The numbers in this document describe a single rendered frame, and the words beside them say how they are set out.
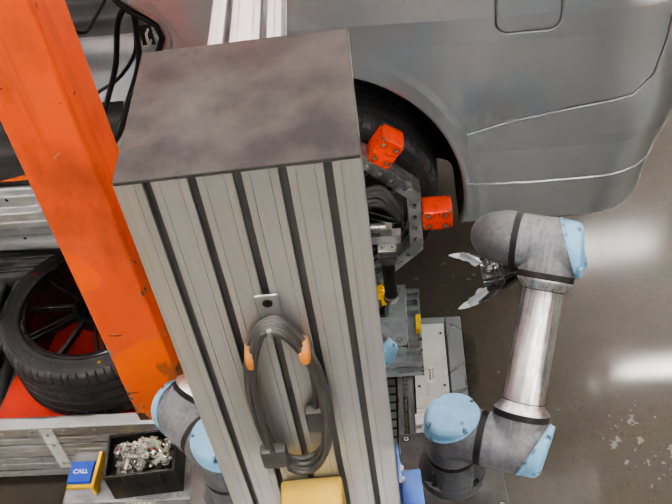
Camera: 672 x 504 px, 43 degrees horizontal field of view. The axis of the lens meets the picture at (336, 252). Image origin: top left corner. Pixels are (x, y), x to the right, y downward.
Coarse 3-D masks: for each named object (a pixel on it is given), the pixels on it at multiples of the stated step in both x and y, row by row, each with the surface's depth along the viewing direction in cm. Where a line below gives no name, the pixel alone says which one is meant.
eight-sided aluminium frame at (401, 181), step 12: (372, 168) 235; (396, 168) 240; (384, 180) 238; (396, 180) 238; (408, 180) 243; (408, 192) 240; (420, 192) 245; (408, 204) 244; (420, 204) 244; (408, 216) 247; (420, 216) 247; (420, 228) 250; (408, 240) 258; (420, 240) 254; (408, 252) 257; (396, 264) 261
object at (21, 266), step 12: (0, 252) 331; (12, 252) 330; (24, 252) 329; (36, 252) 328; (48, 252) 328; (0, 264) 334; (12, 264) 333; (24, 264) 332; (36, 264) 332; (0, 276) 337; (12, 276) 336
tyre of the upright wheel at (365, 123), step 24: (360, 96) 244; (384, 96) 250; (360, 120) 236; (384, 120) 241; (408, 120) 249; (408, 144) 240; (432, 144) 260; (408, 168) 245; (432, 168) 248; (432, 192) 251
